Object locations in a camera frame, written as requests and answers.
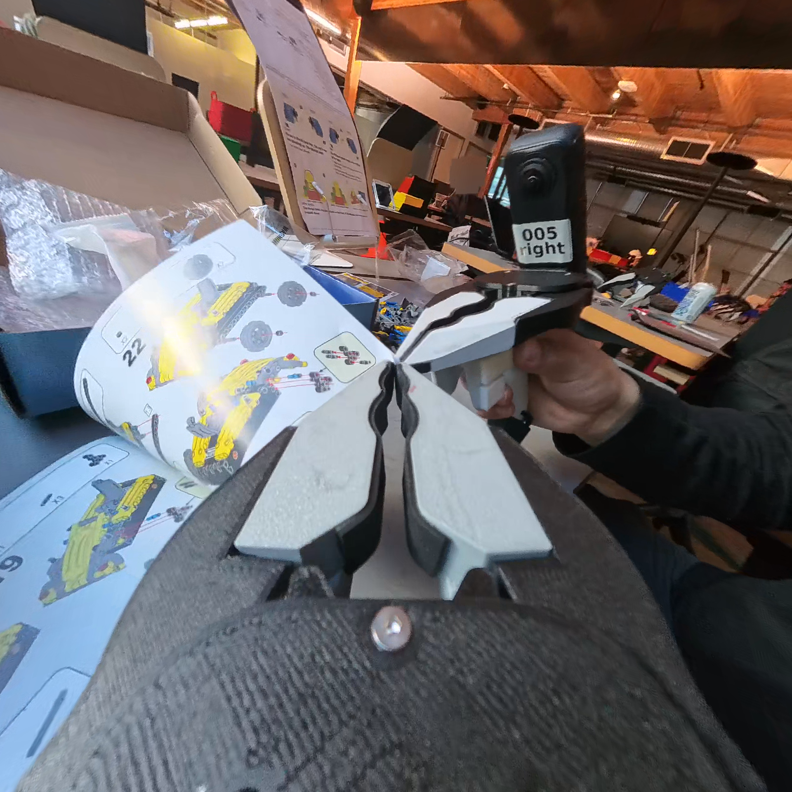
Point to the document stand with paper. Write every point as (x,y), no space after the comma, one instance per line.
(316,136)

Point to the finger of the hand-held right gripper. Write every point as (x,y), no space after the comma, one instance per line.
(477,347)
(464,309)

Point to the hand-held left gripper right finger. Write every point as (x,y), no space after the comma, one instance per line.
(483,495)

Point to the grey desk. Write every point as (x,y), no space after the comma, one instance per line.
(25,458)

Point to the blue cardboard box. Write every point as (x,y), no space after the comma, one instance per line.
(99,136)

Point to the clear plastic bags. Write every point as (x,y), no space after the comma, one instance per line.
(37,235)

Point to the pile of brick parts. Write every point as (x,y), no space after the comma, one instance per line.
(390,316)

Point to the person's right hand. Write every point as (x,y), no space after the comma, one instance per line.
(588,390)

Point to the wooden edged table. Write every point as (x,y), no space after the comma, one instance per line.
(644,334)

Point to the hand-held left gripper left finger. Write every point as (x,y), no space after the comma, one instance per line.
(303,495)

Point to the person's right forearm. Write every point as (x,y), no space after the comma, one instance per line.
(693,421)

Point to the instruction booklet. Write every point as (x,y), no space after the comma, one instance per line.
(223,371)

